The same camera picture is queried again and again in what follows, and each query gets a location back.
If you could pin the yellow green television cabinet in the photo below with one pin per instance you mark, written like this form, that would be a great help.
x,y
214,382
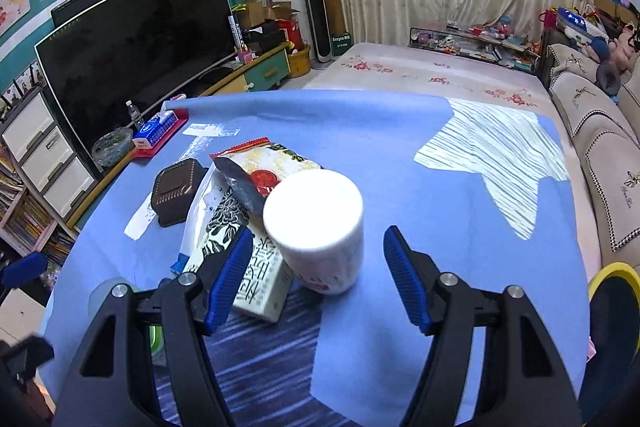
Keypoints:
x,y
225,79

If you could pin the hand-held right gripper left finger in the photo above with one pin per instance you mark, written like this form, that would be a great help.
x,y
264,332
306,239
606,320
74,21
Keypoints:
x,y
230,277

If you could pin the blue tissue pack red tray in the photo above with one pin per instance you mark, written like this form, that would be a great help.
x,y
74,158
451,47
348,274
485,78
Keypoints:
x,y
170,137

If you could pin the white lidded drink cup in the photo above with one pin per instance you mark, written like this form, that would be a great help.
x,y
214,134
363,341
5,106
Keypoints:
x,y
315,227

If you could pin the blue star print tablecloth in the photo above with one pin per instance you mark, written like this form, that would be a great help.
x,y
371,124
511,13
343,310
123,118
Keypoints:
x,y
380,167

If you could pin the white carton green lettering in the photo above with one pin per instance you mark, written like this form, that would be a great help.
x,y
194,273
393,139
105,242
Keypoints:
x,y
262,282

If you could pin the white floral print bag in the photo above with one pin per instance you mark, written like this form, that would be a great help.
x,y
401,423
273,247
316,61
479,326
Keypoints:
x,y
220,217

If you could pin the glass ashtray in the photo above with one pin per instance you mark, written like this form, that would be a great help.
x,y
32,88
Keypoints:
x,y
112,147

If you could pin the black tower fan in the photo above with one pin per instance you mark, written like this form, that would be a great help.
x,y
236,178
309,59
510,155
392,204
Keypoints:
x,y
316,17

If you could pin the large curved television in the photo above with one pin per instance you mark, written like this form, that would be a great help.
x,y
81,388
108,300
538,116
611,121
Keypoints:
x,y
130,52

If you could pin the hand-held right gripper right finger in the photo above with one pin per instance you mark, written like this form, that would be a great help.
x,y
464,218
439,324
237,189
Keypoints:
x,y
405,277

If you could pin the yellow bucket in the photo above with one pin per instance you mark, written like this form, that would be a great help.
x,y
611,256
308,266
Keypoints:
x,y
299,64

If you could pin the grey neck pillow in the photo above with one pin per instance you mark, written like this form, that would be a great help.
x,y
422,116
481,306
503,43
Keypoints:
x,y
610,77

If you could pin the yellow rimmed black bin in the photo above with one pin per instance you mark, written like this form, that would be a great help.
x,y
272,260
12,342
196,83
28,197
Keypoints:
x,y
615,332

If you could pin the green plastic cup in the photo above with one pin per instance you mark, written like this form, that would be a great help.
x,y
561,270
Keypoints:
x,y
156,341

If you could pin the blue white plush toy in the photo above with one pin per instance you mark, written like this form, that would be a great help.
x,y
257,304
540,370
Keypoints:
x,y
577,27

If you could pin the shelf of books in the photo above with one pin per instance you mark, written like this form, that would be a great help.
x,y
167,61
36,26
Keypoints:
x,y
25,217

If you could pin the low cluttered glass table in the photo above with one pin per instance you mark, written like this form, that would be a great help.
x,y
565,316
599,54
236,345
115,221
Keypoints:
x,y
475,44

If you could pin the floral print mat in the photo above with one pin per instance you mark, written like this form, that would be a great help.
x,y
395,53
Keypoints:
x,y
400,72

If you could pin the blue tissue box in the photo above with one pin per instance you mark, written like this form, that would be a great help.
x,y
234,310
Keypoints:
x,y
152,129

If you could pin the beige sofa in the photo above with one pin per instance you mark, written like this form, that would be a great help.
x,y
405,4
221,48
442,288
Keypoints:
x,y
600,142

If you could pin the white drawer cabinet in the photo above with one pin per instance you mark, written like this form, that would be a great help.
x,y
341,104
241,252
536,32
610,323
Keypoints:
x,y
40,152

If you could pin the open cardboard box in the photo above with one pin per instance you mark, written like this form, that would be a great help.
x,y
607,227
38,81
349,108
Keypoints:
x,y
265,12

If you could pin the dark brown square box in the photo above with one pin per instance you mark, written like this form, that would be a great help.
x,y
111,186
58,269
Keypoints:
x,y
177,192

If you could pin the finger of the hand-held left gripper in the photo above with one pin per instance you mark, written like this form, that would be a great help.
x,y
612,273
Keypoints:
x,y
22,268
30,352

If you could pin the clear water bottle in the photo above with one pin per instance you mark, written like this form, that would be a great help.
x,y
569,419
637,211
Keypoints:
x,y
135,117

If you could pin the red white snack packet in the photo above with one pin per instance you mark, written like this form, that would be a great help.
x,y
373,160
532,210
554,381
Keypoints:
x,y
265,162

